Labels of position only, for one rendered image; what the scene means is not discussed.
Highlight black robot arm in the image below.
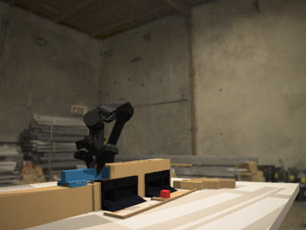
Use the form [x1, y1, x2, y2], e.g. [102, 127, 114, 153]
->
[75, 97, 134, 151]

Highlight small red block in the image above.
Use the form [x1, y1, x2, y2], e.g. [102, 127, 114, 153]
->
[160, 190, 170, 199]

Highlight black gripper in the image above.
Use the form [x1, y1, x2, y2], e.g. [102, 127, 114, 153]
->
[74, 133, 118, 175]

